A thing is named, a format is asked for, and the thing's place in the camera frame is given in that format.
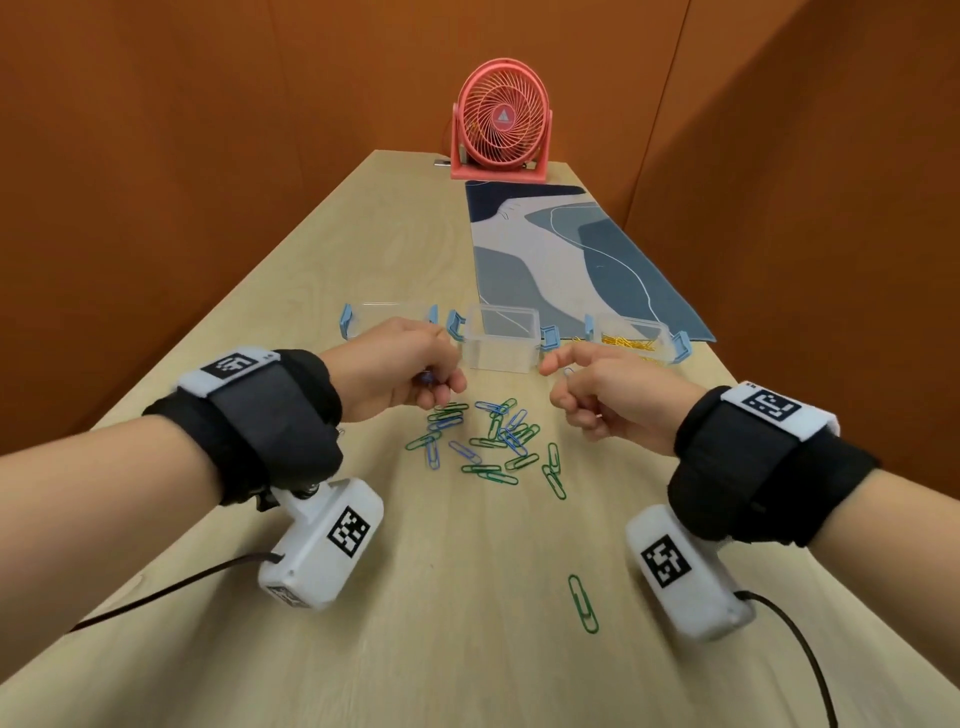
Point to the person's right hand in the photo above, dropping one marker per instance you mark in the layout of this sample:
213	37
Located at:
630	397

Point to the person's left hand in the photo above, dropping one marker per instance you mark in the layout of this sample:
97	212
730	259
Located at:
382	367

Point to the heap of gold paper clips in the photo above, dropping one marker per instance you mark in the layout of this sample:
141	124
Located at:
637	345

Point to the clear box with blue latches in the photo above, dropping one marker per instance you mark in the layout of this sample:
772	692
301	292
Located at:
637	330
502	352
360	315

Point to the pile of mixed paper clips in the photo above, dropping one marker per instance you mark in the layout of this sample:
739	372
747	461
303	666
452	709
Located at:
487	442

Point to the single green paper clip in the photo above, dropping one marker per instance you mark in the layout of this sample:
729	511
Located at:
583	604

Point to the person's left forearm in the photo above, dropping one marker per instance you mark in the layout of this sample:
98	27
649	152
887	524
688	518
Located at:
97	525

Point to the black left wristband with tags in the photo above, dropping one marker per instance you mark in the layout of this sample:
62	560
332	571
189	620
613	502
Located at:
277	427

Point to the black wristband with tags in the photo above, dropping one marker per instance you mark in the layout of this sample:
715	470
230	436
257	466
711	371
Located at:
277	427
750	480

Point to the blue patterned desk mat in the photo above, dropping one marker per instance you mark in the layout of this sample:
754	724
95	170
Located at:
622	262

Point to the black right wristband with tags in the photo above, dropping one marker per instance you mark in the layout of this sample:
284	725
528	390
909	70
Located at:
750	480

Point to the pink desk fan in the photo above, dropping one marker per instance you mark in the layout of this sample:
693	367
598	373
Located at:
501	120

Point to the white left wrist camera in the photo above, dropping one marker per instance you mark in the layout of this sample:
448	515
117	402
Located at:
315	555

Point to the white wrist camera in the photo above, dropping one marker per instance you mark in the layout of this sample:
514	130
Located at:
315	555
697	592

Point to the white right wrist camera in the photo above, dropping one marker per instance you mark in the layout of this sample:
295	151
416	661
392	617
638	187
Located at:
697	592

